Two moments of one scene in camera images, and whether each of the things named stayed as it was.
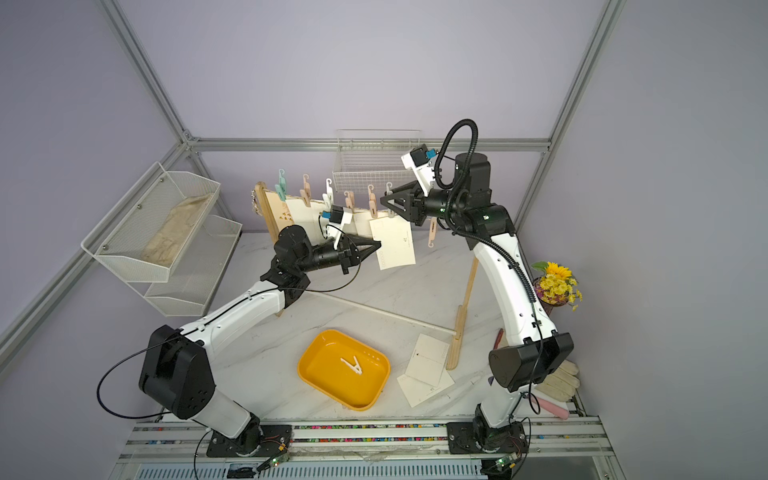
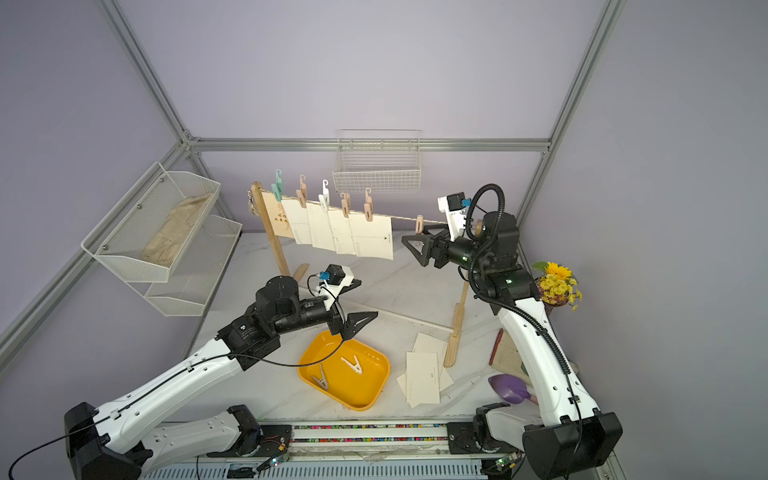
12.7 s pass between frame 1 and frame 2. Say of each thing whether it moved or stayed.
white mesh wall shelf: stayed
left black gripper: moved
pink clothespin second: stayed
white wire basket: stayed
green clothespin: stayed
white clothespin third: stayed
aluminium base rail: stayed
